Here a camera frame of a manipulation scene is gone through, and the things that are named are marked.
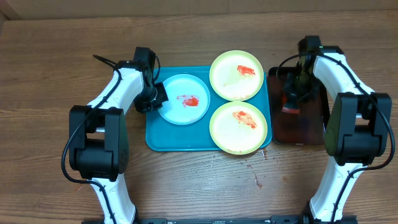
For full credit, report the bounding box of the light blue plate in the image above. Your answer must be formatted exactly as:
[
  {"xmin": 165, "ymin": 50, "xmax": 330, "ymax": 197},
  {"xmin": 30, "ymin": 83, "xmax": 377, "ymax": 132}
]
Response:
[{"xmin": 158, "ymin": 74, "xmax": 210, "ymax": 125}]

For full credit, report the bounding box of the yellow-green plate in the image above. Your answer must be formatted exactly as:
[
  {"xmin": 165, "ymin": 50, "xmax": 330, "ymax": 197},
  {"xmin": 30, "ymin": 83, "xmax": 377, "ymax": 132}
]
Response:
[
  {"xmin": 209, "ymin": 50, "xmax": 264, "ymax": 101},
  {"xmin": 209, "ymin": 101, "xmax": 269, "ymax": 155}
]

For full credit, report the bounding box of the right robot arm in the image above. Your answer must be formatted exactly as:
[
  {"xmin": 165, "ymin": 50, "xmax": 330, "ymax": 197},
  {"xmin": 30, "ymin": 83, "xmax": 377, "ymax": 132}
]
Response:
[{"xmin": 282, "ymin": 46, "xmax": 395, "ymax": 223}]

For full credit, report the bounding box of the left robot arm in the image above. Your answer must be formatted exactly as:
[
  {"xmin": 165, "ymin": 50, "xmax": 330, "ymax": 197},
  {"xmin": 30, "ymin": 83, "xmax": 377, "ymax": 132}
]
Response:
[{"xmin": 61, "ymin": 57, "xmax": 167, "ymax": 223}]

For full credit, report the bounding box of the teal plastic tray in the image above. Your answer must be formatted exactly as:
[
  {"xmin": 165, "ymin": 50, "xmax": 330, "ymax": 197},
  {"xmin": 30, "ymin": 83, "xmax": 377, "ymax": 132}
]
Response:
[{"xmin": 145, "ymin": 65, "xmax": 273, "ymax": 152}]

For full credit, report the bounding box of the black tray with red water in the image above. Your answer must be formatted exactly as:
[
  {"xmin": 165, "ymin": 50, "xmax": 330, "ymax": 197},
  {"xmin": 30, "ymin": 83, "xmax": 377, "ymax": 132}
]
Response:
[{"xmin": 267, "ymin": 67, "xmax": 330, "ymax": 145}]

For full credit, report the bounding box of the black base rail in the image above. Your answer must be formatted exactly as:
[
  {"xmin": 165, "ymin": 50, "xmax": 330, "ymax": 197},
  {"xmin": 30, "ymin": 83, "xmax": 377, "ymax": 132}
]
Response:
[{"xmin": 81, "ymin": 214, "xmax": 358, "ymax": 224}]

